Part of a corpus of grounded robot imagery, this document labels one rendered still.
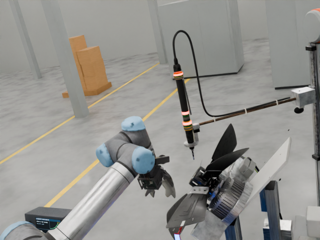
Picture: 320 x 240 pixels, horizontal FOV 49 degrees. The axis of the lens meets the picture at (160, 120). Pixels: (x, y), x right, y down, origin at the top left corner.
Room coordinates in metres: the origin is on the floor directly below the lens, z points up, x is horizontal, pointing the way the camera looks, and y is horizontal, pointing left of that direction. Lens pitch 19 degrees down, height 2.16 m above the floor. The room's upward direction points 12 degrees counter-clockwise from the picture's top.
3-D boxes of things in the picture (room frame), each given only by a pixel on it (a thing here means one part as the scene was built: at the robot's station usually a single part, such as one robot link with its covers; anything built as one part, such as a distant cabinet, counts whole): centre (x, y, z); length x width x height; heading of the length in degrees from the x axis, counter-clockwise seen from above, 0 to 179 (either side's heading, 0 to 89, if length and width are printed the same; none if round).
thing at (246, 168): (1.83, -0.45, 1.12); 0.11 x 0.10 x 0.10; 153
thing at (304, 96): (1.67, -0.75, 1.54); 0.10 x 0.07 x 0.08; 98
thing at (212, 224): (1.52, -0.13, 0.98); 0.20 x 0.16 x 0.20; 63
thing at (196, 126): (1.58, -0.14, 1.50); 0.09 x 0.07 x 0.10; 98
